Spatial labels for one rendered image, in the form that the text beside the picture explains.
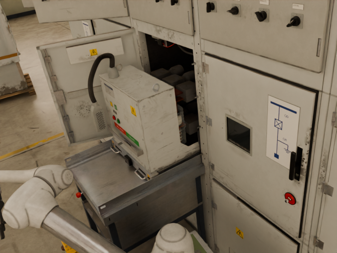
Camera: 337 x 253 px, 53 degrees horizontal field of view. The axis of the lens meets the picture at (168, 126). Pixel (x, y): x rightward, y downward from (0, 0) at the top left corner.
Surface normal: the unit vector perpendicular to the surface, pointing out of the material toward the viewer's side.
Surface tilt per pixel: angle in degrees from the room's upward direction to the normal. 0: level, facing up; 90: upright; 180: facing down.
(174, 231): 5
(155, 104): 90
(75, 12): 90
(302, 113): 90
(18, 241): 0
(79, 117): 90
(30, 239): 0
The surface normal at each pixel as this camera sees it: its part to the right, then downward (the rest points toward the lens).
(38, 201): 0.37, -0.60
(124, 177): -0.11, -0.85
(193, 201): 0.55, 0.37
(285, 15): -0.83, 0.37
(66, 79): 0.26, 0.47
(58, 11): -0.18, 0.52
